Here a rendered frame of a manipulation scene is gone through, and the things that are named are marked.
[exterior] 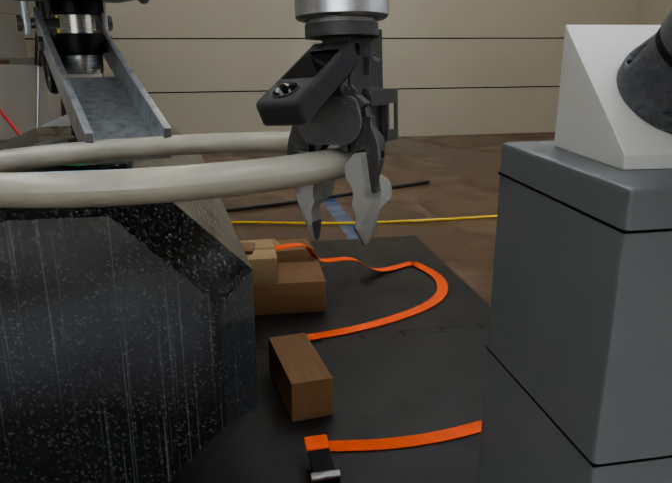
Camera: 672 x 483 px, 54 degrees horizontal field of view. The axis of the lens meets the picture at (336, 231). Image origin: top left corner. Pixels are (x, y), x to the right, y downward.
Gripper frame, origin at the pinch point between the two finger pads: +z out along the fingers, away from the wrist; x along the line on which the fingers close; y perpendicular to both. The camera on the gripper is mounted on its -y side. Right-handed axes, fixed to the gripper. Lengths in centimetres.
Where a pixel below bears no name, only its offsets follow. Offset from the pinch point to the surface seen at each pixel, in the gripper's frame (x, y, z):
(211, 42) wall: 404, 444, -65
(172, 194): 5.4, -16.6, -5.8
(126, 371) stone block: 65, 27, 39
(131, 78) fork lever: 56, 26, -17
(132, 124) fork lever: 50, 20, -9
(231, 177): 2.3, -12.8, -6.8
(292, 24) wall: 344, 495, -80
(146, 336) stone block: 62, 29, 32
